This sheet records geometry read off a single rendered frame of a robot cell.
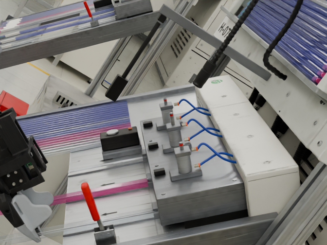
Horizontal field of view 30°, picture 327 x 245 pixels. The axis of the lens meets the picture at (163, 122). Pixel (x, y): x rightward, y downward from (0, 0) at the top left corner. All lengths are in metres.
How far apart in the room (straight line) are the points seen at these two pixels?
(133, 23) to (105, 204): 1.29
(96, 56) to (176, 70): 3.35
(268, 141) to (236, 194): 0.12
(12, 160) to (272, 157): 0.39
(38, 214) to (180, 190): 0.22
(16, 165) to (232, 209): 0.33
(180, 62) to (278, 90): 1.29
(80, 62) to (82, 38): 3.39
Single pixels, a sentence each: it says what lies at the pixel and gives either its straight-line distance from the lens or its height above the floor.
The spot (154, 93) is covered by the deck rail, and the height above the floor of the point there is 1.12.
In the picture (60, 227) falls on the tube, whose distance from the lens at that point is 1.00.
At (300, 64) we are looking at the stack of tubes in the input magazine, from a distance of 0.97.
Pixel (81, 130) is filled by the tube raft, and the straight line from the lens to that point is 1.38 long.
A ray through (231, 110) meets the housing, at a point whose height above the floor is 1.25.
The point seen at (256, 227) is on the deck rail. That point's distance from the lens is 0.92.
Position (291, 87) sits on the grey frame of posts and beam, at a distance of 1.02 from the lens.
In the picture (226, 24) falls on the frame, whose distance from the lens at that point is 1.51.
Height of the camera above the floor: 1.43
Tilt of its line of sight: 14 degrees down
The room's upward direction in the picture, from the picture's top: 34 degrees clockwise
